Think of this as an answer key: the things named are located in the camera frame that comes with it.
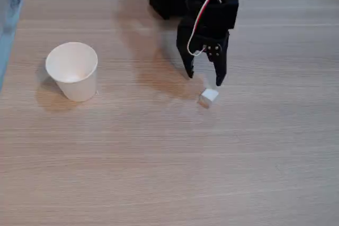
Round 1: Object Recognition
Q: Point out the person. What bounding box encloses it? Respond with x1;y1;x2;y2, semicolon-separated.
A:
0;0;26;35

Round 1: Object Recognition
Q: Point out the red white servo cable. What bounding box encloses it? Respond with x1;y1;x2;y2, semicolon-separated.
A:
186;0;225;57

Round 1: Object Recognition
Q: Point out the white cube block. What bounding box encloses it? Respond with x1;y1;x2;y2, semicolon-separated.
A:
198;87;220;110

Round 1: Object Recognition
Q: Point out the white paper cup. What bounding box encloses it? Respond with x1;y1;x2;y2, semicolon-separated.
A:
44;41;99;103

